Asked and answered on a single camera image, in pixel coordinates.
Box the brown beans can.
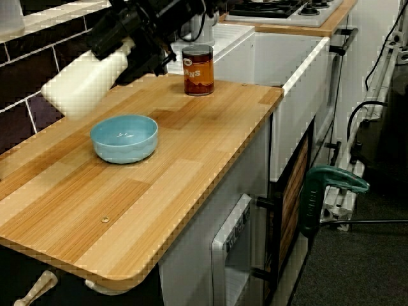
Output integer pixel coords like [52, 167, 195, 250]
[181, 44, 215, 97]

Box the white toy sink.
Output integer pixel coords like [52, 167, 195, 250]
[164, 24, 331, 182]

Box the white toy kitchen cabinet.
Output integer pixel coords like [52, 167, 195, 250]
[157, 30, 354, 306]

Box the short black handle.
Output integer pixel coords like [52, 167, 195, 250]
[324, 141, 342, 166]

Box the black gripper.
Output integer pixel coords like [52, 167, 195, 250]
[91, 0, 192, 86]

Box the light blue bowl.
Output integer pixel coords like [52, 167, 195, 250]
[89, 114, 159, 164]

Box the black cable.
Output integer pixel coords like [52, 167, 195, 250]
[346, 100, 388, 141]
[365, 0, 408, 90]

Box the black and grey oven handle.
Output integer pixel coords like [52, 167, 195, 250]
[330, 27, 358, 57]

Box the wooden slat door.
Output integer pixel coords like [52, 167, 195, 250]
[275, 130, 315, 278]

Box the aluminium frame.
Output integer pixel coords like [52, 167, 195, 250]
[321, 28, 405, 230]

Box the grey toy faucet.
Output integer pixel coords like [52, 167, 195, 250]
[178, 9, 221, 47]

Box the black stove grate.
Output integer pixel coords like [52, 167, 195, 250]
[228, 0, 309, 19]

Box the black door handle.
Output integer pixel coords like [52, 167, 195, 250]
[251, 196, 283, 283]

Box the grey toy dishwasher door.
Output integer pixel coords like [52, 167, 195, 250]
[210, 193, 252, 306]

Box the cream knob handle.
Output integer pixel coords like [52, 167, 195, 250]
[13, 270, 59, 306]

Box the cream detergent bottle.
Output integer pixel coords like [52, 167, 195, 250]
[40, 36, 138, 121]

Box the white toy stove top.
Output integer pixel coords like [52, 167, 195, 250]
[224, 0, 344, 27]

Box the cream backsplash ledge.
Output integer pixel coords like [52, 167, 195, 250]
[0, 0, 112, 42]

